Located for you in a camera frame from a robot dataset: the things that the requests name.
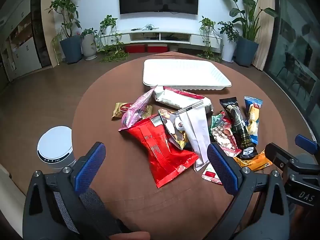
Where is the long black snack packet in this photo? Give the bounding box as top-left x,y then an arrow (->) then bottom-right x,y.
219,97 -> 258,159

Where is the long white snack packet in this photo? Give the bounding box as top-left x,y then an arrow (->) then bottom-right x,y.
176,100 -> 211,172

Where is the large red snack bag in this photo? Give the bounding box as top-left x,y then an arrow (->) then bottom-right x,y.
124,114 -> 200,189

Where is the red and white snack packet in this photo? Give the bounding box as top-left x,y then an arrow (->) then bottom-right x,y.
201,162 -> 223,185

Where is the white ribbed plant pot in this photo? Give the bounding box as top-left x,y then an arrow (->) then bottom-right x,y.
81,32 -> 98,61

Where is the green snack packet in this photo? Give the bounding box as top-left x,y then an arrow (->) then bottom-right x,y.
211,111 -> 233,130

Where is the patterned dark red snack packet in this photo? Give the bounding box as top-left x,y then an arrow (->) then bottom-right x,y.
210,124 -> 242,158

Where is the glass sliding door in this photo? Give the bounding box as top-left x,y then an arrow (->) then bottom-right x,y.
265,0 -> 320,120

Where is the blue snack packet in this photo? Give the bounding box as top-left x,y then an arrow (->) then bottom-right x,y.
244,96 -> 263,145

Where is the gold snack packet red label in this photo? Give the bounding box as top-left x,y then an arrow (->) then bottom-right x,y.
111,102 -> 153,120

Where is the pink snack packet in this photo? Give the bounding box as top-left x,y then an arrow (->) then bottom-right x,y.
118,87 -> 157,132

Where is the panda print snack packet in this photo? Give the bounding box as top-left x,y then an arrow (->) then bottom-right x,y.
158,108 -> 189,150

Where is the small bushy plant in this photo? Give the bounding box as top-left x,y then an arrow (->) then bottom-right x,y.
217,21 -> 240,42

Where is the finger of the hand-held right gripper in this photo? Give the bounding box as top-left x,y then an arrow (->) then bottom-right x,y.
264,142 -> 298,178
295,134 -> 320,154

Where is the orange snack packet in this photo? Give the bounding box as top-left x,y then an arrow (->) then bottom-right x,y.
233,149 -> 273,172

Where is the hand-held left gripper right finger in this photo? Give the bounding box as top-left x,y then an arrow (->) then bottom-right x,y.
207,142 -> 292,240

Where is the dark blue plant pot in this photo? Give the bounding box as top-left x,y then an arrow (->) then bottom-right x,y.
235,36 -> 259,67
59,35 -> 82,64

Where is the tall leafy potted plant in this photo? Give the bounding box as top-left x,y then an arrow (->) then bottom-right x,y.
46,0 -> 82,39

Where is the small leafy plant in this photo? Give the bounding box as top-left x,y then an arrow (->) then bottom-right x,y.
80,28 -> 98,38

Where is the white storage cabinet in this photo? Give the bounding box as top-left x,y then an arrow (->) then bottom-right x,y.
0,0 -> 43,80

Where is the white plastic tray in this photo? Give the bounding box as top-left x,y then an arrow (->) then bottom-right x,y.
142,59 -> 232,92

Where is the trailing pothos plant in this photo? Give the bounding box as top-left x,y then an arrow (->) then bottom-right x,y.
96,14 -> 129,63

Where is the tall white plant pot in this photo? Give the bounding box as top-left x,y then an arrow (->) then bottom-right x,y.
221,34 -> 237,63

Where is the beige sofa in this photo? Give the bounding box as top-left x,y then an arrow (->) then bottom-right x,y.
0,164 -> 27,230

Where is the white television cabinet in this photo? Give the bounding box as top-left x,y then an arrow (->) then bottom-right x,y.
104,29 -> 222,53

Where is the trailing vine plant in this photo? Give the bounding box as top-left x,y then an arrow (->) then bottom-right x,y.
199,16 -> 222,63

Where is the large broad-leaf plant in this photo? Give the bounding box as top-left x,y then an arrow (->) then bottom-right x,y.
215,0 -> 279,42

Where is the white round trash can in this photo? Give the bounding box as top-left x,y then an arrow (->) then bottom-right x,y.
37,126 -> 77,173

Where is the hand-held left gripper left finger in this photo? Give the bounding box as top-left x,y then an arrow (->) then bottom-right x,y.
23,142 -> 130,240

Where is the large white packet red stripe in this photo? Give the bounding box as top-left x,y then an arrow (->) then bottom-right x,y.
153,86 -> 214,114

